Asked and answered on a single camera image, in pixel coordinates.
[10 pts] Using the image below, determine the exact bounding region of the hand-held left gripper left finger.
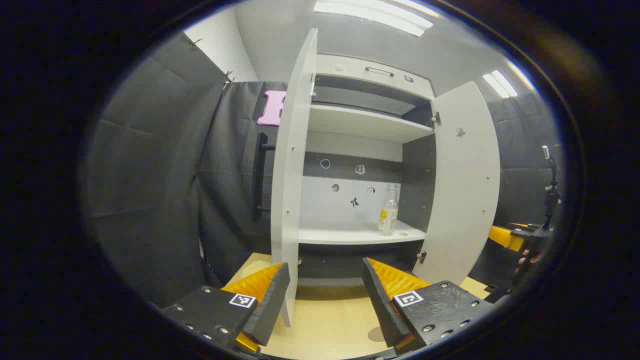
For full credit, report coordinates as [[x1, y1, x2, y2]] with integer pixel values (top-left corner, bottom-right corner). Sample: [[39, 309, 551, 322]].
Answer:
[[161, 262, 291, 355]]

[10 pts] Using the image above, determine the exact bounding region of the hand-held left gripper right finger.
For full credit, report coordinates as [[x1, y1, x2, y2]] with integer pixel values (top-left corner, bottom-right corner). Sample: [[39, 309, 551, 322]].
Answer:
[[361, 257, 496, 357]]

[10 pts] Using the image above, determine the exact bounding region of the white and grey cabinet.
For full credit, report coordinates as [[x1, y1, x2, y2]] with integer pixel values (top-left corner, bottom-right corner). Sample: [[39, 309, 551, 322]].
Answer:
[[298, 52, 438, 288]]

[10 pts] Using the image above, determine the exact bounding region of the clear glass bottle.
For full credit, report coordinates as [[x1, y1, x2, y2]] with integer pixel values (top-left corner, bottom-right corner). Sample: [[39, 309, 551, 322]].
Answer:
[[377, 184, 400, 236]]

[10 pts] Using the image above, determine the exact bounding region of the white cabinet drawer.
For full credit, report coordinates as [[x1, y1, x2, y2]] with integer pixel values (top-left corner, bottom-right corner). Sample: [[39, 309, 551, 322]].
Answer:
[[315, 54, 435, 100]]

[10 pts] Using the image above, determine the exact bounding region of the black quilted cloth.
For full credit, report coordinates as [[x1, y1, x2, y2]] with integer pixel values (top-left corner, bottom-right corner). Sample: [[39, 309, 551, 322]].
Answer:
[[82, 31, 228, 308], [467, 90, 563, 291]]

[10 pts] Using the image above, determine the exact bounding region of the black backdrop cloth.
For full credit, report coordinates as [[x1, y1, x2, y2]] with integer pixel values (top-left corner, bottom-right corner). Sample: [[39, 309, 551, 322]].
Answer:
[[197, 80, 288, 286]]

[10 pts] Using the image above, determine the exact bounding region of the ceiling light panel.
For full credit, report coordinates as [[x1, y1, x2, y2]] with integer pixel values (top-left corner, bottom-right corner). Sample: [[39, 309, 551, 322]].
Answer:
[[314, 0, 434, 37], [482, 70, 519, 99]]

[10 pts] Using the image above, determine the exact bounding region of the black camera stand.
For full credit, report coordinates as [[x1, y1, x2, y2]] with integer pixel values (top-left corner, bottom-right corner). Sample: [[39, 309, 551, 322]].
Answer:
[[541, 145, 562, 232]]

